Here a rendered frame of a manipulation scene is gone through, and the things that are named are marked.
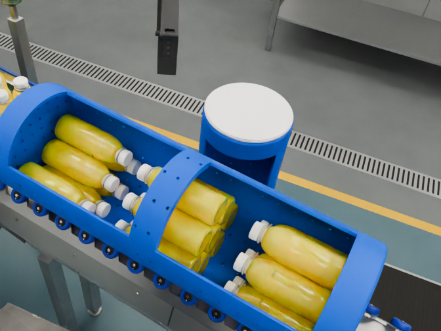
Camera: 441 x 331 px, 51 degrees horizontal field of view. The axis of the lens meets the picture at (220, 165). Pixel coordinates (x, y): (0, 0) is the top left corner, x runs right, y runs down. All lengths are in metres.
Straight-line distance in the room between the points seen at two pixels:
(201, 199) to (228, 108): 0.52
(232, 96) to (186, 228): 0.62
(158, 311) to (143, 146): 0.42
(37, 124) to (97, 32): 2.55
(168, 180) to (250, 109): 0.56
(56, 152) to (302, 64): 2.67
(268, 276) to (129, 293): 0.42
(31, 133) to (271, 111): 0.69
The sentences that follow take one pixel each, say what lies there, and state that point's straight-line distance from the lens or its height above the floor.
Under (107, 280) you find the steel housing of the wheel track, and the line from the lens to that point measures 1.25.
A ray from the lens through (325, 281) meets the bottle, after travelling 0.95.
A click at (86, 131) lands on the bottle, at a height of 1.14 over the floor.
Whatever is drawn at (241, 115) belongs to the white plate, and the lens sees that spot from 1.42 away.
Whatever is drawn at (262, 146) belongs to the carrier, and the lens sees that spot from 1.37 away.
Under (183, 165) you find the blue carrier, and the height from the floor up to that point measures 1.23.
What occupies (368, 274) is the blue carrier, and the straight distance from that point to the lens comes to 0.90.
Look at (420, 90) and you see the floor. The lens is 3.77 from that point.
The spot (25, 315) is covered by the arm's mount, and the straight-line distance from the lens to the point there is 1.07.
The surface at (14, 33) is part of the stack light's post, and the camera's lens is 1.75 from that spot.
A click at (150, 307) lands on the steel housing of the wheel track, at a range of 1.21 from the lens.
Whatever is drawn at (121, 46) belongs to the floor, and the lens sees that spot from 3.59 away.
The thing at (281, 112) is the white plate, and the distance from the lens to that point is 1.46.
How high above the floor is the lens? 1.95
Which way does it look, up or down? 46 degrees down
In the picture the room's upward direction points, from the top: 9 degrees clockwise
